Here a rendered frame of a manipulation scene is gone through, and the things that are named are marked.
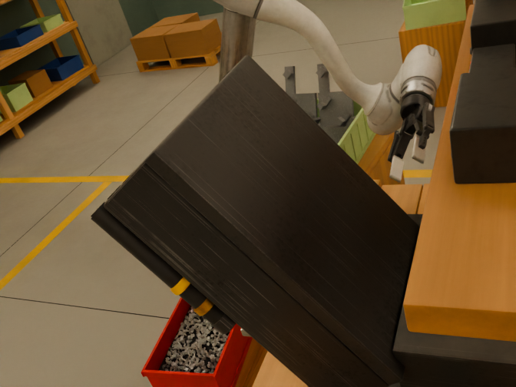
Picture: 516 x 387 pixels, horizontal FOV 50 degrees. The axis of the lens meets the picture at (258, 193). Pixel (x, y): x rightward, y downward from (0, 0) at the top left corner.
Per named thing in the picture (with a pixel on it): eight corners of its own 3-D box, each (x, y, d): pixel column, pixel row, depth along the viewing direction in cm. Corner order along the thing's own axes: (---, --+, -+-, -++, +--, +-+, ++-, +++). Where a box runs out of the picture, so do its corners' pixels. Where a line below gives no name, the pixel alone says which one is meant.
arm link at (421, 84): (415, 70, 141) (412, 85, 137) (444, 87, 142) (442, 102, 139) (394, 91, 148) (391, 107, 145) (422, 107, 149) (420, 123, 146)
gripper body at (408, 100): (395, 107, 145) (390, 131, 139) (414, 87, 138) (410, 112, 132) (418, 120, 146) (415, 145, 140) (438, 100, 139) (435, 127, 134)
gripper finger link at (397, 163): (394, 154, 136) (392, 156, 136) (390, 176, 132) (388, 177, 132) (404, 160, 136) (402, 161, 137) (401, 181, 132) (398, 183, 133)
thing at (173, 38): (139, 72, 717) (126, 40, 694) (174, 48, 772) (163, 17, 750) (213, 66, 654) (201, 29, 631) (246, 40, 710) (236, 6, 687)
